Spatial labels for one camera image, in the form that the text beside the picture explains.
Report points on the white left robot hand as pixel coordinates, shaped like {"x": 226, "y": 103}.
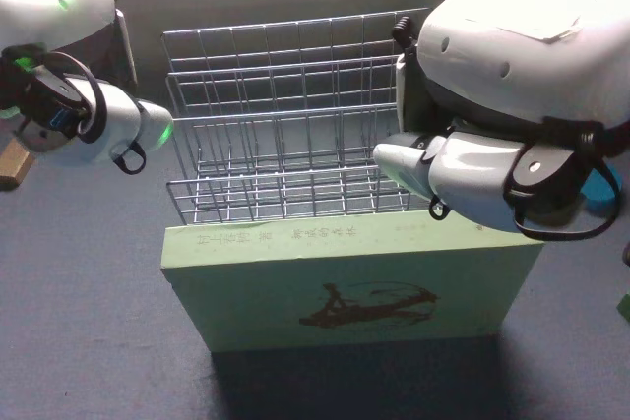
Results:
{"x": 120, "y": 125}

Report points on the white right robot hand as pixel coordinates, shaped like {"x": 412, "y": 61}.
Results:
{"x": 467, "y": 174}

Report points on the pale green book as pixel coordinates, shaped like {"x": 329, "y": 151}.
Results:
{"x": 344, "y": 287}

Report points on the wooden block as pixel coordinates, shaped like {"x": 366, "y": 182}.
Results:
{"x": 12, "y": 164}

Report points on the teal round object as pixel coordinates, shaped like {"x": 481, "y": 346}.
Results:
{"x": 601, "y": 194}

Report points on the dark grey table cloth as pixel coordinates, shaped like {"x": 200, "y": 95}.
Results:
{"x": 83, "y": 302}

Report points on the small green object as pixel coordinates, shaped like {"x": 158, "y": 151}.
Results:
{"x": 625, "y": 308}

